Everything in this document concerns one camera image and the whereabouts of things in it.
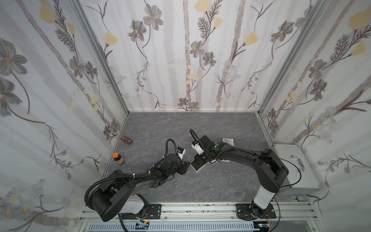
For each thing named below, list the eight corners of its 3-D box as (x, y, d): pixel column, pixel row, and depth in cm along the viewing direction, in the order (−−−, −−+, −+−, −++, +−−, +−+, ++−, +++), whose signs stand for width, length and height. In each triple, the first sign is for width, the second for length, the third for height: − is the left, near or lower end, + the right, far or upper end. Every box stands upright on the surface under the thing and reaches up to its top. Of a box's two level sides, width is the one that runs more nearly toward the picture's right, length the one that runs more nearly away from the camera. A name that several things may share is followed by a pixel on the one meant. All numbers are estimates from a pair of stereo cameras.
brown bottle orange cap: (117, 165, 93) (111, 158, 86) (119, 158, 96) (113, 152, 89) (123, 165, 93) (118, 158, 86) (125, 158, 96) (120, 152, 89)
